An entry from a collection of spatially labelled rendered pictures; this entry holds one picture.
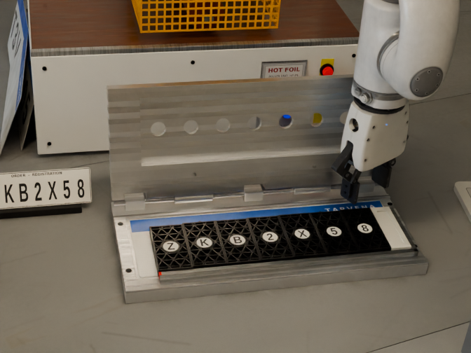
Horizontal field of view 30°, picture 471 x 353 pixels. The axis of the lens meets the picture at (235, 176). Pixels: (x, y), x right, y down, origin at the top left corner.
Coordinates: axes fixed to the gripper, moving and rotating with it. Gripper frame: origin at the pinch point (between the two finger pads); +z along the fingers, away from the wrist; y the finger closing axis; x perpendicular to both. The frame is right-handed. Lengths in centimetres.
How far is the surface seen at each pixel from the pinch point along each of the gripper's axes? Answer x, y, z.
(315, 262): -6.9, -16.6, 2.7
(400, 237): -10.2, -2.4, 2.9
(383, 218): -5.5, -1.2, 2.9
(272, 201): 8.4, -11.4, 3.8
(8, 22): 91, -15, 6
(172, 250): 6.2, -32.2, 1.9
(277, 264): -4.4, -21.6, 2.4
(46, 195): 28.1, -40.2, 2.3
